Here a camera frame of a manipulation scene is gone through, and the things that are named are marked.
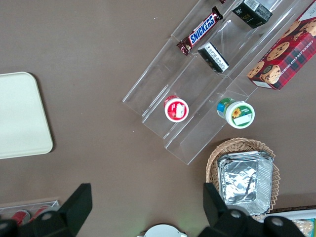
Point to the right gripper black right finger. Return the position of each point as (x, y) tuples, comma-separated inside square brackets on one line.
[(222, 222)]

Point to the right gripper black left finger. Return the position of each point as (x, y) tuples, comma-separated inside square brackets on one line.
[(69, 212)]

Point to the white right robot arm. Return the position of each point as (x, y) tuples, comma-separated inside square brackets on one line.
[(161, 230)]

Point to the light wicker basket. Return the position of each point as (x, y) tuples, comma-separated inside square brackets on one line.
[(214, 158)]

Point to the cream plastic tray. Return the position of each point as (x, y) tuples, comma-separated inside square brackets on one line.
[(22, 116)]

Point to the clear acrylic bottle rack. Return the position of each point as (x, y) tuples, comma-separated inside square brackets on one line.
[(27, 205)]

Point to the stacked aluminium foil containers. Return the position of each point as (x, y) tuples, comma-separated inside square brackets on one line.
[(244, 182)]

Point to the white snack bin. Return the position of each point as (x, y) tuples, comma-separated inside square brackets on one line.
[(284, 213)]

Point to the clear bag of crackers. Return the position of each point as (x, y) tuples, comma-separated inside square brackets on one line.
[(304, 228)]

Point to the green lid sunflower cup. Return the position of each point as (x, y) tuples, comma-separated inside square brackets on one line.
[(239, 114)]

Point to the red lid yogurt cup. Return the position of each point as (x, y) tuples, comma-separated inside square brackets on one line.
[(176, 109)]

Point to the clear acrylic stepped stand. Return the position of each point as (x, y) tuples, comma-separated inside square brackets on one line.
[(187, 81)]

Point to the small black carton box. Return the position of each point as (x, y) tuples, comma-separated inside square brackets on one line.
[(251, 12), (213, 58)]

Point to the red tartan cookie box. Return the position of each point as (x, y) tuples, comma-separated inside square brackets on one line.
[(286, 54)]

